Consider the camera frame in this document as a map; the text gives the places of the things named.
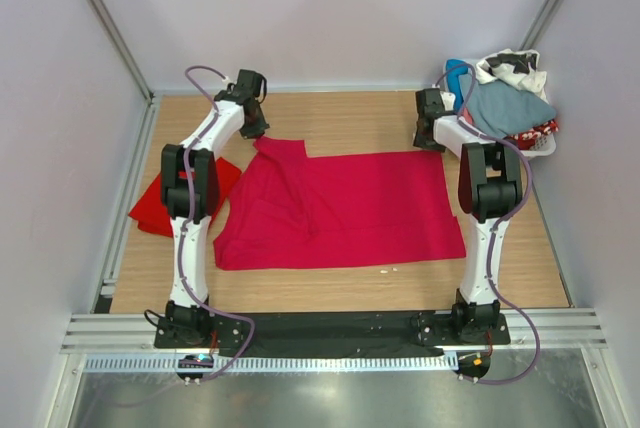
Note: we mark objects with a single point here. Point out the magenta t shirt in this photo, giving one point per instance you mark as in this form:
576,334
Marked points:
292,211

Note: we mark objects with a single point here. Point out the white black patterned shirt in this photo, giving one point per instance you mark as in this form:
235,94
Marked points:
518,69

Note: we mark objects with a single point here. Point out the bright blue shirt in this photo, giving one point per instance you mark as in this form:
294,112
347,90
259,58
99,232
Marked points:
457,73

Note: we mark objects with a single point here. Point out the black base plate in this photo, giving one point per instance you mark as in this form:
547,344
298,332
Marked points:
330,335

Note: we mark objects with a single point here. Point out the white laundry basket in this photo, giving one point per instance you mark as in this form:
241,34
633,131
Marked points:
543,147

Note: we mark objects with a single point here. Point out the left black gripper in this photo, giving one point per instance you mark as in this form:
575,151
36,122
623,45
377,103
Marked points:
259,128

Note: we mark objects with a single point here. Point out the red white patterned shirt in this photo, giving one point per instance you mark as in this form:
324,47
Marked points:
527,140

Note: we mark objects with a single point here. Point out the folded red t shirt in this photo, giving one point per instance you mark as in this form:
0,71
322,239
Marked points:
151,215

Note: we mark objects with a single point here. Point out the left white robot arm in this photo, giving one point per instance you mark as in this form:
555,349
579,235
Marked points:
189,191

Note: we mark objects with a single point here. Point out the slotted cable duct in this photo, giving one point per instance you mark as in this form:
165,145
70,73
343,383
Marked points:
182,363

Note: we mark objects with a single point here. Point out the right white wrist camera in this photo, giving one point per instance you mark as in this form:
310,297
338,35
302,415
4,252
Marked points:
448,100

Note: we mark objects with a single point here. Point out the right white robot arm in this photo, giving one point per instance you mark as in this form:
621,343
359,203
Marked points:
489,188

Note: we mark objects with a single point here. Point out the grey blue t shirt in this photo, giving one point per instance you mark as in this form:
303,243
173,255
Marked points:
499,110

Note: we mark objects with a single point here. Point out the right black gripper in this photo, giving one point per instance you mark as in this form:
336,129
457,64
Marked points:
421,142

